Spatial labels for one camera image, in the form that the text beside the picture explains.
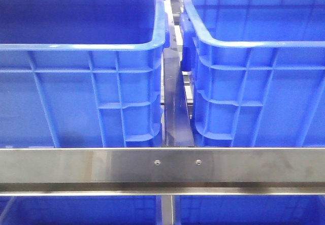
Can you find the blue bin lower left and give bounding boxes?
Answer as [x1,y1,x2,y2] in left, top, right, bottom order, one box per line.
[1,196,162,224]

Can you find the steel vertical post lower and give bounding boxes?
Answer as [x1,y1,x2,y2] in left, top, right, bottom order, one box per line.
[161,195,175,225]

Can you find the large blue bin left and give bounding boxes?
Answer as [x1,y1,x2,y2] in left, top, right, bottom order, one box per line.
[1,0,169,148]

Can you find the large blue bin right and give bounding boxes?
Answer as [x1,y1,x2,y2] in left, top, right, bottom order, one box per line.
[180,0,324,147]

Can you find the steel divider rail centre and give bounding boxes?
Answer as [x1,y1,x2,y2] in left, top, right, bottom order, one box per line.
[163,0,194,147]

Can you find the large blue bin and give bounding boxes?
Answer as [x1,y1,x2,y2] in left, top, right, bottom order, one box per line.
[1,0,169,148]
[180,0,324,147]

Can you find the stainless steel front rail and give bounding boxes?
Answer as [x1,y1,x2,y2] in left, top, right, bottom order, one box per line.
[1,147,324,196]

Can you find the blue bin lower right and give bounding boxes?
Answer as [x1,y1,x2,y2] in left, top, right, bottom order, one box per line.
[175,195,324,224]

